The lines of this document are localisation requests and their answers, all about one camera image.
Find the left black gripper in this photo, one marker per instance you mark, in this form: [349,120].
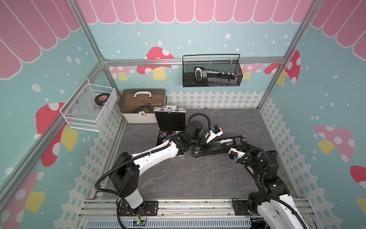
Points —
[203,133]

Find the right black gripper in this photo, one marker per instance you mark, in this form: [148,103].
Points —
[258,153]

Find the silver aluminium poker case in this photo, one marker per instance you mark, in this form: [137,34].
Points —
[170,118]

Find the black poker case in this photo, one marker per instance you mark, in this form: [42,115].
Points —
[219,146]

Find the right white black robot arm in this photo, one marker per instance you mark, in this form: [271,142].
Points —
[273,201]

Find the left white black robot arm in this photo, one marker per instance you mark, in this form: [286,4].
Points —
[122,180]

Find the poker chips stack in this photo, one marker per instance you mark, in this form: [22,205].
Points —
[164,135]

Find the socket wrench set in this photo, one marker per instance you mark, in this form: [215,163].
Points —
[202,75]

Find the white box lock latch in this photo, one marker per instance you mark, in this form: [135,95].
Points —
[142,114]

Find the white storage box brown lid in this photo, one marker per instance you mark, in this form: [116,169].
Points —
[130,107]

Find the black red tape roll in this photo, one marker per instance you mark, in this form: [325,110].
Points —
[102,98]

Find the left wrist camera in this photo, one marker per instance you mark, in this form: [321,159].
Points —
[213,133]

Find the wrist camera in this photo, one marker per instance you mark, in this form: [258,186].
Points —
[235,154]
[213,133]

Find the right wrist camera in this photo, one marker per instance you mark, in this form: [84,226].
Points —
[235,154]

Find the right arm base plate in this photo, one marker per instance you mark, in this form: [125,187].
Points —
[241,208]

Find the white box carry handle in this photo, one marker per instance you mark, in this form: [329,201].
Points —
[142,93]

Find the black wire wall basket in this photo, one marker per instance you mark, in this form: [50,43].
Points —
[227,63]

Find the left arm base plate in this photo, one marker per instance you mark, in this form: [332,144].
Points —
[148,208]

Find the white wire wall basket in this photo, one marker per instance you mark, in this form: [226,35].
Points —
[81,111]

